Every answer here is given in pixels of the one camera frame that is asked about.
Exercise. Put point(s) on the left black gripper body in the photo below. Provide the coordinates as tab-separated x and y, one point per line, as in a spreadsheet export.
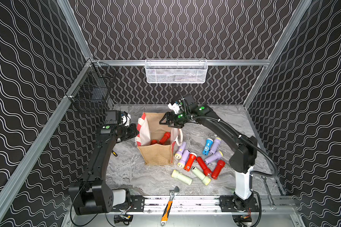
132	132

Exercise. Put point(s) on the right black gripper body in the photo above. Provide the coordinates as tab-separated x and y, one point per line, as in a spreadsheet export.
173	119

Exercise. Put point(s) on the red flashlight top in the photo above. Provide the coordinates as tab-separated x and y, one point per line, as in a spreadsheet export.
165	137

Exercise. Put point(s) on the blue white flashlight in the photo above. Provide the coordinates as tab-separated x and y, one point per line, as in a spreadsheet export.
207	147

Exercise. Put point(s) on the purple flashlight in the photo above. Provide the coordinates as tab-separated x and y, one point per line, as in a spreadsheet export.
179	152
184	158
216	156
215	145

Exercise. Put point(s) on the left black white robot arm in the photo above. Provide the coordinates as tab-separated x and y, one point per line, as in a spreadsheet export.
91	194

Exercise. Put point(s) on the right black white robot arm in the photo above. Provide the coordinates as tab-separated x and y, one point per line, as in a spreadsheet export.
245	148

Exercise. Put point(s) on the purple flashlight beside red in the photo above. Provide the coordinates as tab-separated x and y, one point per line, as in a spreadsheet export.
184	158

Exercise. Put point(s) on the green flashlight left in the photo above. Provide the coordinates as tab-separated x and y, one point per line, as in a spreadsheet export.
183	178

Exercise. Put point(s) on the green flashlight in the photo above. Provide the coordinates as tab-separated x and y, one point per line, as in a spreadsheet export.
183	178
205	179

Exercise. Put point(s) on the green flashlight right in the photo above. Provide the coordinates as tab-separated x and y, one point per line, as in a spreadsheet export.
205	179

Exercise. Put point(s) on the silver combination wrench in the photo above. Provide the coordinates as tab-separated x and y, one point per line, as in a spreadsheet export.
268	191

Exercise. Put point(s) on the white wire mesh basket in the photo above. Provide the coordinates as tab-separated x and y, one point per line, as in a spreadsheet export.
182	71

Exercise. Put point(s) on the black wire mesh basket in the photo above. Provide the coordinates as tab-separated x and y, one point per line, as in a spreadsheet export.
92	95

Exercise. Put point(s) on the orange handled adjustable wrench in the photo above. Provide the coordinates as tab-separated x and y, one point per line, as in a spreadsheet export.
165	215

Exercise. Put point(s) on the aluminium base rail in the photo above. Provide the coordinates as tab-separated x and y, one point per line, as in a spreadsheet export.
197	205

